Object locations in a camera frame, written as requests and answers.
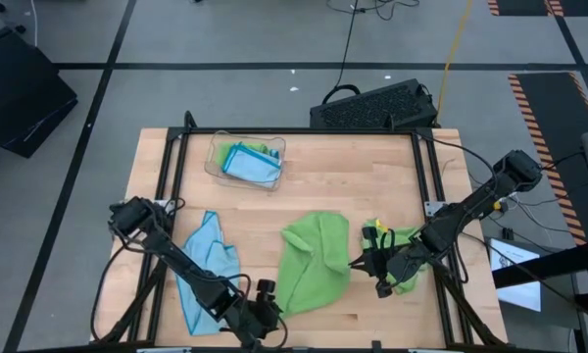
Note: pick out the clear plastic bin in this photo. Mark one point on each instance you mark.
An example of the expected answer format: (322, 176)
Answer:
(213, 176)

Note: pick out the white display screen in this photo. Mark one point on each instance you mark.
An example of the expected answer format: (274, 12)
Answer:
(517, 289)

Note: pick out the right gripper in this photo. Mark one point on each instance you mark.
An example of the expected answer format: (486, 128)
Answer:
(387, 289)

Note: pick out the black equipment case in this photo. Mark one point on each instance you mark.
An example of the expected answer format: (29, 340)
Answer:
(19, 98)

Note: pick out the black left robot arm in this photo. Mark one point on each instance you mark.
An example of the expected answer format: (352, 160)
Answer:
(186, 267)

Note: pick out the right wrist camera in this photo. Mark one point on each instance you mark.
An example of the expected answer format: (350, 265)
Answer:
(399, 265)

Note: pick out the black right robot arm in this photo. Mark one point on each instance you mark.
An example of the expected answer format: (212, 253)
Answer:
(470, 208)

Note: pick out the yellow tape band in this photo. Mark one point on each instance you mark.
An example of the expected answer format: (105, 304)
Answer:
(495, 205)

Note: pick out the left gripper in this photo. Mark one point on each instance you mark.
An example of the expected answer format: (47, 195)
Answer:
(257, 318)

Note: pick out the blue microfiber towel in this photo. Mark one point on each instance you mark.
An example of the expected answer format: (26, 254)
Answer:
(206, 255)
(252, 166)
(274, 153)

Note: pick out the black perforated computer case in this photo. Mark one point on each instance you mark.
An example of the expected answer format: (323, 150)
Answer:
(372, 108)

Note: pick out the black stand beam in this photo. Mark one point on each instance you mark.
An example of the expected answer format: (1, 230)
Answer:
(558, 262)

